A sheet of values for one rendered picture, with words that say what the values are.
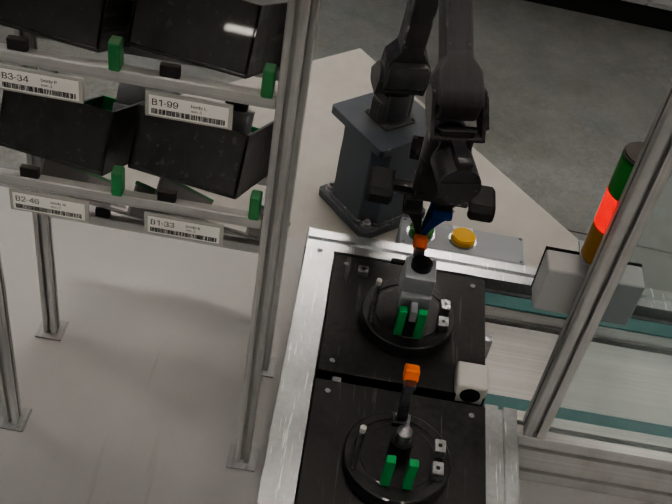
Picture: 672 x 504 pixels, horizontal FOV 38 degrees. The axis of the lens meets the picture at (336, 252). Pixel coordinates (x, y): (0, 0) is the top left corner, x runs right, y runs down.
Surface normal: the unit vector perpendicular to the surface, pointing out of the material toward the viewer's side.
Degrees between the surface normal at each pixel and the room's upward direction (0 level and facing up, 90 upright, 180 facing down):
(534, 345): 0
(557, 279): 90
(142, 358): 0
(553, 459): 90
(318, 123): 0
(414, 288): 90
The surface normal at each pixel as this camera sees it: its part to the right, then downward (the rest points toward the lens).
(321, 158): 0.14, -0.72
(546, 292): -0.11, 0.67
